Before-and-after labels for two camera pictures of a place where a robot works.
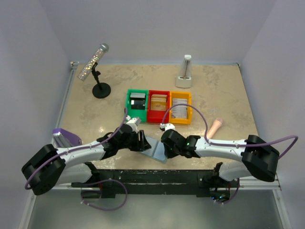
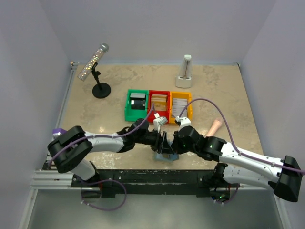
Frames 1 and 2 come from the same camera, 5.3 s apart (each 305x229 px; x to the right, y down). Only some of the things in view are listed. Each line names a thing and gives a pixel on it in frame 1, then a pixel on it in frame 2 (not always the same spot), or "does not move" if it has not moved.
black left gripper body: (135, 144) to (155, 144)
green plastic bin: (141, 114) does not move
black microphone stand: (100, 90) does not move
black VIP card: (137, 104) does not move
